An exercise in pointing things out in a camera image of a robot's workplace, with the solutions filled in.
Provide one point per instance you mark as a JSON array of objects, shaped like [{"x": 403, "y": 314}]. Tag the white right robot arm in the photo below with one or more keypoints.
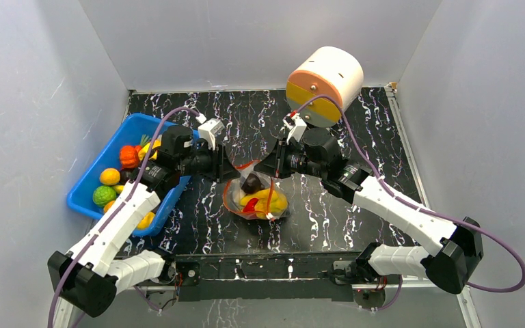
[{"x": 446, "y": 254}]

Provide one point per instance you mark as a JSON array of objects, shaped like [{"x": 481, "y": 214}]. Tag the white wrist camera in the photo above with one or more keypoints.
[
  {"x": 294, "y": 126},
  {"x": 209, "y": 129}
]

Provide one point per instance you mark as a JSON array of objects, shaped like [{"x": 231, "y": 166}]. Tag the orange toy citrus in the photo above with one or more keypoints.
[{"x": 108, "y": 206}]

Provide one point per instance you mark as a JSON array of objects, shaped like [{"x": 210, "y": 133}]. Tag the yellow orange toy fruit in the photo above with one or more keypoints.
[{"x": 146, "y": 222}]

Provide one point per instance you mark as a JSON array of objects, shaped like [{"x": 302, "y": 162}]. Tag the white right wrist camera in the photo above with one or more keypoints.
[{"x": 294, "y": 126}]

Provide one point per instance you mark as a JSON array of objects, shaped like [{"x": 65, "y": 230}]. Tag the green toy fruit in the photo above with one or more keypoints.
[{"x": 103, "y": 195}]

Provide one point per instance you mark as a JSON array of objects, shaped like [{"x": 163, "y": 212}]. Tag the round drawer cabinet toy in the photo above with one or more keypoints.
[{"x": 328, "y": 71}]

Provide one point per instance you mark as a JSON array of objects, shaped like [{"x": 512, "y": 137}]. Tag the dark plum toy fruit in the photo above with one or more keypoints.
[{"x": 125, "y": 175}]

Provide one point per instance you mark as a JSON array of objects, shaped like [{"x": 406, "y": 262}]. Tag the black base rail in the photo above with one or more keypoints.
[{"x": 330, "y": 275}]

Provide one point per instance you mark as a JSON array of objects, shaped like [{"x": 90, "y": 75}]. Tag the yellow toy lemon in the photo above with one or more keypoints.
[{"x": 110, "y": 177}]

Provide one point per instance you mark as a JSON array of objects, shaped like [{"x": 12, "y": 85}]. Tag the small yellow toy fruit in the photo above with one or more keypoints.
[{"x": 118, "y": 188}]

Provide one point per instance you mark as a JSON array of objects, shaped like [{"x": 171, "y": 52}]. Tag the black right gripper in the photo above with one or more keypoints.
[{"x": 280, "y": 160}]

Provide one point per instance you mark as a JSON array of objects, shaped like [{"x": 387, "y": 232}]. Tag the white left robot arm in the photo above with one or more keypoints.
[{"x": 88, "y": 276}]

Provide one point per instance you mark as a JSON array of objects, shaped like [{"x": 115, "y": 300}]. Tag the blue plastic bin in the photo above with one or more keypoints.
[{"x": 80, "y": 198}]

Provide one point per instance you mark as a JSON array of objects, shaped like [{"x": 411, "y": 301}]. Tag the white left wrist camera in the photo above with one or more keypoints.
[{"x": 209, "y": 129}]

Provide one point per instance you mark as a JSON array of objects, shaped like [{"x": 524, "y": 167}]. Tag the clear zip bag orange zipper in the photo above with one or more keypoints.
[{"x": 232, "y": 193}]

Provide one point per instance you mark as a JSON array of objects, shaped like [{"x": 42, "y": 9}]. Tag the dark eggplant toy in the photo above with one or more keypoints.
[{"x": 252, "y": 184}]

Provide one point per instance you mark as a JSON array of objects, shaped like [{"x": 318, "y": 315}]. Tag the yellow toy banana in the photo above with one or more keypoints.
[{"x": 271, "y": 205}]

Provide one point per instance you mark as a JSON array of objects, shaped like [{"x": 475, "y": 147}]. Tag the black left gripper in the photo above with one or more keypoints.
[{"x": 221, "y": 168}]

